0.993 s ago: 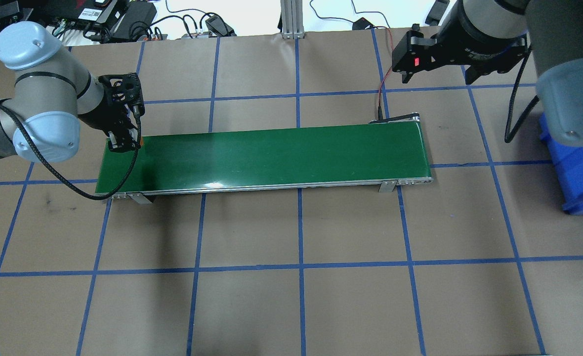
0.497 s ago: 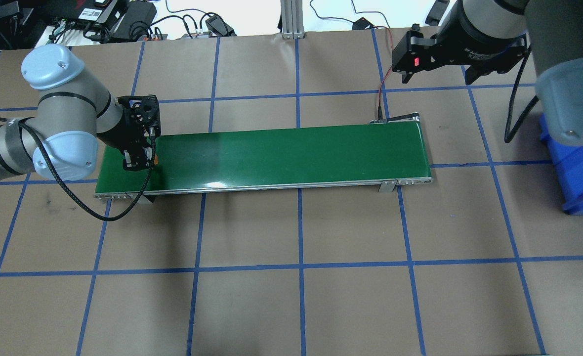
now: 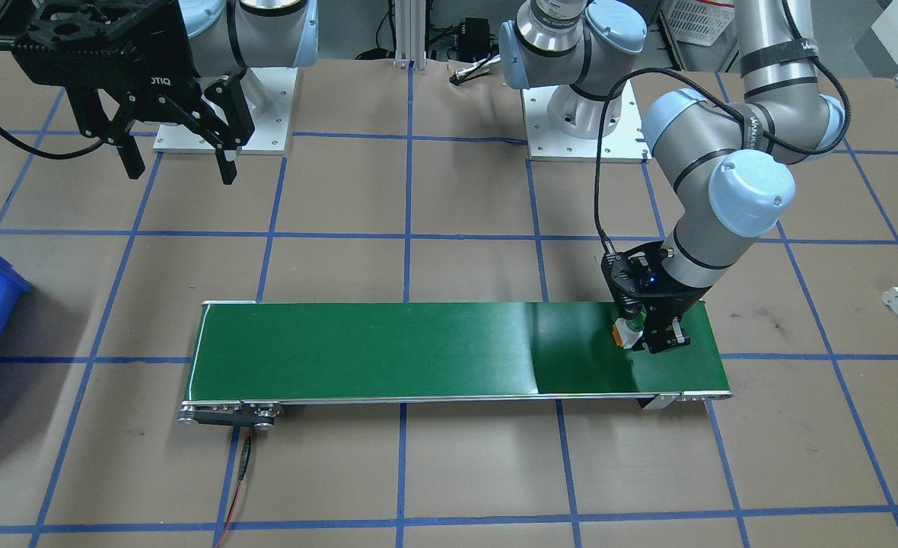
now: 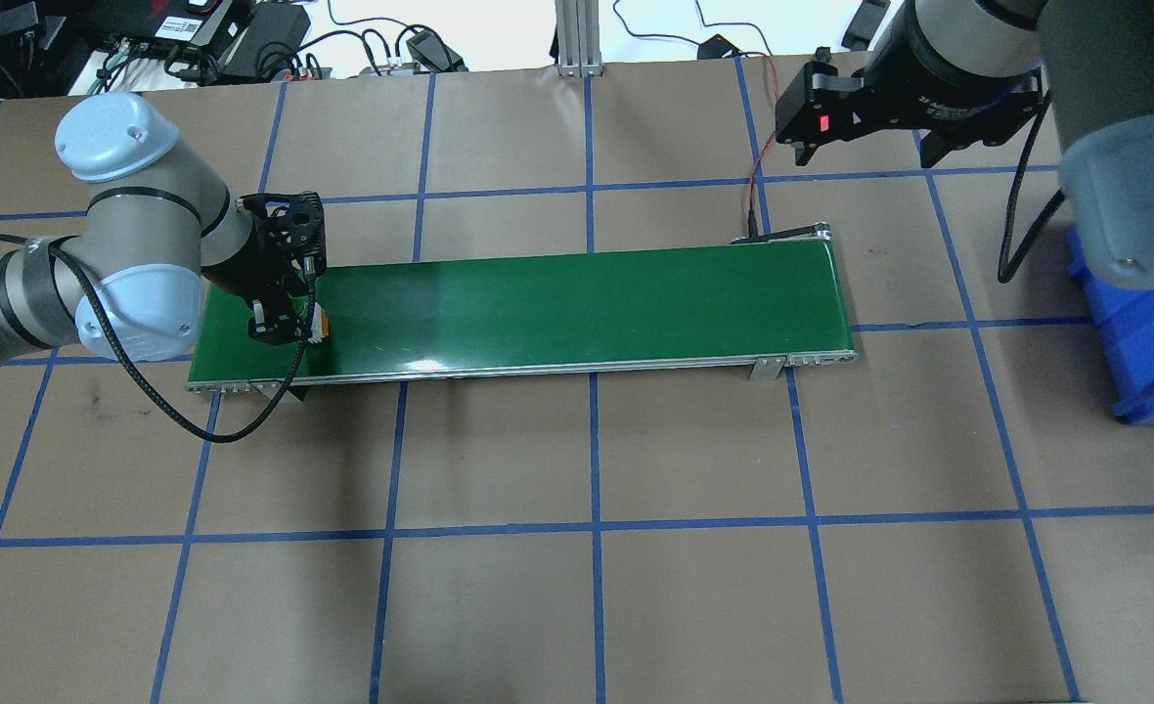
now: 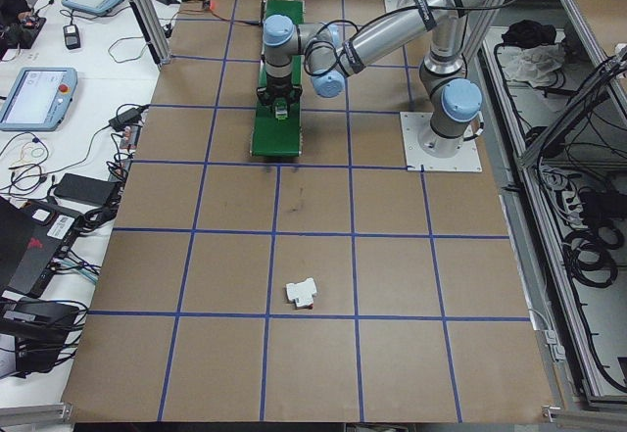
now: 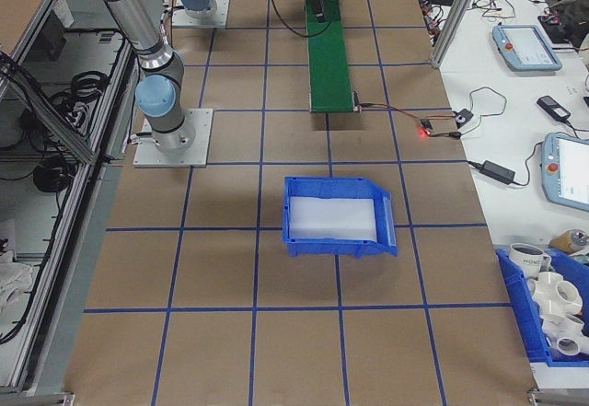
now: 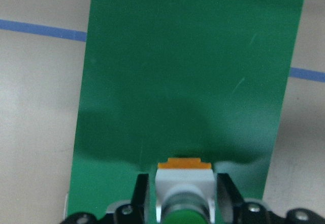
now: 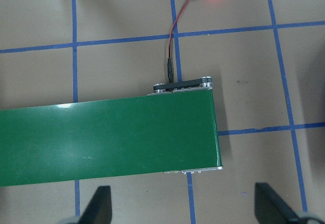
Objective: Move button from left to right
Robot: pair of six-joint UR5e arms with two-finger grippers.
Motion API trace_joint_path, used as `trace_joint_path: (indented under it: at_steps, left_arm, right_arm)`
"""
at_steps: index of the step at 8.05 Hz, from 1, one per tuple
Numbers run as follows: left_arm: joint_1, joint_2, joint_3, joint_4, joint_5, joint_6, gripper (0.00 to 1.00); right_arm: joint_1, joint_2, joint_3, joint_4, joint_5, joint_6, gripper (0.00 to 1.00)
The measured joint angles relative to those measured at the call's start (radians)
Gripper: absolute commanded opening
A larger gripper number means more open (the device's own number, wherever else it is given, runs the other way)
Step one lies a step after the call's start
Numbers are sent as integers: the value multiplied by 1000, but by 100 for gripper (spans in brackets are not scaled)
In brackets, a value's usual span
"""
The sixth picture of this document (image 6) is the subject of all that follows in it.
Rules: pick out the green conveyor belt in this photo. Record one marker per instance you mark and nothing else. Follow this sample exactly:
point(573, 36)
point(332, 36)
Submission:
point(329, 70)

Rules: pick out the brown bottle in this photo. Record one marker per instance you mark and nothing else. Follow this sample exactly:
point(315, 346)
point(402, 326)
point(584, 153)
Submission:
point(568, 240)

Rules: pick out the dark box inside frame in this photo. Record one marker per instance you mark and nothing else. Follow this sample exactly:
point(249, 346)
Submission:
point(51, 33)

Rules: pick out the blue plastic bin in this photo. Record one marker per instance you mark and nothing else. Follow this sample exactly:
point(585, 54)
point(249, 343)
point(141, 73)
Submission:
point(322, 187)

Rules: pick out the black circuit board red LED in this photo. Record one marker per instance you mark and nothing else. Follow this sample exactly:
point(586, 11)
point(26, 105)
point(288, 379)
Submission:
point(425, 126)

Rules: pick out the white PVC pipe fitting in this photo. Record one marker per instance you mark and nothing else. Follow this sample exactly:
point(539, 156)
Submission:
point(563, 337)
point(552, 288)

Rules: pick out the white mug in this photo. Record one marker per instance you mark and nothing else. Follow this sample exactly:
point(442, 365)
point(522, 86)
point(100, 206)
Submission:
point(524, 258)

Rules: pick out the aluminium profile post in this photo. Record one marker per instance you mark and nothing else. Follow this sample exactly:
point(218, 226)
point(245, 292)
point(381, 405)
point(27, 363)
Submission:
point(455, 10)

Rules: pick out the white square base plate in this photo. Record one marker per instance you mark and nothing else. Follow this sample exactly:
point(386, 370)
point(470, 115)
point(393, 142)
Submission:
point(198, 148)
point(223, 10)

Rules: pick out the small black controller box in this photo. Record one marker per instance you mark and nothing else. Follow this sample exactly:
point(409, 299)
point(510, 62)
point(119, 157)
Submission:
point(462, 117)

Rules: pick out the black power brick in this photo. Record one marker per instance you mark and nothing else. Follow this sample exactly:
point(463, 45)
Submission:
point(498, 171)

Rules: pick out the grey blue teach pendant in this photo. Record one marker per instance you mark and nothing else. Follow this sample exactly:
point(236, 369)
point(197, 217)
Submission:
point(568, 169)
point(527, 47)

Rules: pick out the black handheld phone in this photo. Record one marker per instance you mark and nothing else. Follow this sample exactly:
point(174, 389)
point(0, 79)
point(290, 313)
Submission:
point(554, 107)

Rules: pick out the large blue storage bin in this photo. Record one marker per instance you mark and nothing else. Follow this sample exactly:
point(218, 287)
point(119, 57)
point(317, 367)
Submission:
point(520, 305)

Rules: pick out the V-shaped metal bar frame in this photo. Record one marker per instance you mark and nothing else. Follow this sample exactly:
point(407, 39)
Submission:
point(69, 141)

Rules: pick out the white cloth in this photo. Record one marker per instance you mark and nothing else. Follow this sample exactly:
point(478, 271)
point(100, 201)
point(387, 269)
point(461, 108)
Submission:
point(14, 277)

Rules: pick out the metal table corner bracket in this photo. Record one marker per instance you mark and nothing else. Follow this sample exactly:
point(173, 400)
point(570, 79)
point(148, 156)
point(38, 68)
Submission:
point(57, 399)

